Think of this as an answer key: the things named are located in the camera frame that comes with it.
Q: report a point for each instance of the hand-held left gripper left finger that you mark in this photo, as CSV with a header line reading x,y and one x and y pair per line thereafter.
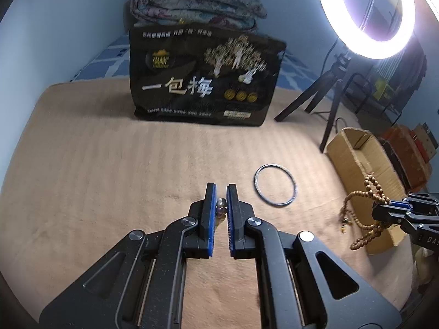
x,y
209,212

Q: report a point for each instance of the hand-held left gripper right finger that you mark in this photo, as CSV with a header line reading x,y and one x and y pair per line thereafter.
x,y
231,212

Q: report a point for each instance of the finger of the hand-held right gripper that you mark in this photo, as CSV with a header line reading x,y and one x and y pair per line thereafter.
x,y
423,200
391,214

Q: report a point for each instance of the silver bangle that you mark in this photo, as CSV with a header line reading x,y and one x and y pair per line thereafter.
x,y
256,182

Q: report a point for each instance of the cardboard box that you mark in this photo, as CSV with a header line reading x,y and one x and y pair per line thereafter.
x,y
346,164

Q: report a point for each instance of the orange cloth covered stool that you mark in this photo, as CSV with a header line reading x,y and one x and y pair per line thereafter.
x,y
401,144

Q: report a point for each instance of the wooden board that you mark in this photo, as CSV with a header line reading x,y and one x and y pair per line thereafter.
x,y
423,137

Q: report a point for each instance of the yellow box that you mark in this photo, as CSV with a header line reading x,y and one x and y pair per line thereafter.
x,y
380,88

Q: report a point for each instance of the dark hanging clothes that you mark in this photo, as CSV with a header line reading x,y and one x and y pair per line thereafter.
x,y
420,65

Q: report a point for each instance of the striped cloth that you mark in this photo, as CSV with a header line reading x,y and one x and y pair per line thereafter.
x,y
391,68

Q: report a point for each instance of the black clothes rack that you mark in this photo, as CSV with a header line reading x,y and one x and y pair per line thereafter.
x,y
358,79

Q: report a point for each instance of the black printed bag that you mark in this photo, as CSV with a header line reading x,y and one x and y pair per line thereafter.
x,y
192,75

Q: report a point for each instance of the black tripod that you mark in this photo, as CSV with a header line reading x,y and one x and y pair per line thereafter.
x,y
343,61

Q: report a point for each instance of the folded floral quilt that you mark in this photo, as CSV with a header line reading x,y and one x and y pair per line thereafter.
x,y
192,3

